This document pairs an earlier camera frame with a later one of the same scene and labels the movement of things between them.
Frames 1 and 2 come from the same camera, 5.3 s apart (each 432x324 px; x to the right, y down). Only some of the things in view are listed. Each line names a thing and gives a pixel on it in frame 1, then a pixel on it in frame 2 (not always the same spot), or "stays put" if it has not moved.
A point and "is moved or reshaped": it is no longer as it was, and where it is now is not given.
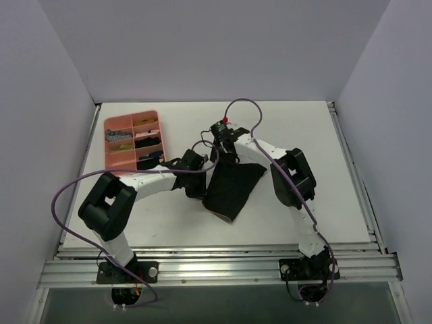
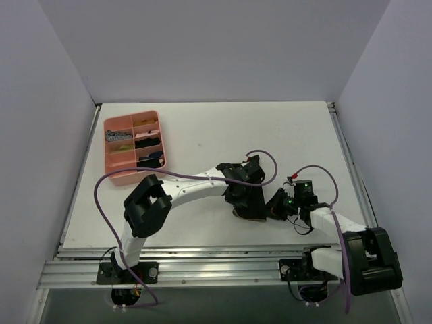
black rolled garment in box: (146, 142) stays put
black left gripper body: (197, 188) → (253, 203)
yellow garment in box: (144, 122) stays put
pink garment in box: (150, 131) stays put
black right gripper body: (227, 155) → (279, 204)
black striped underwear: (229, 186) is moved or reshaped
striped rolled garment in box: (112, 136) stays put
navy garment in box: (153, 154) stays put
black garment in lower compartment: (148, 164) stays put
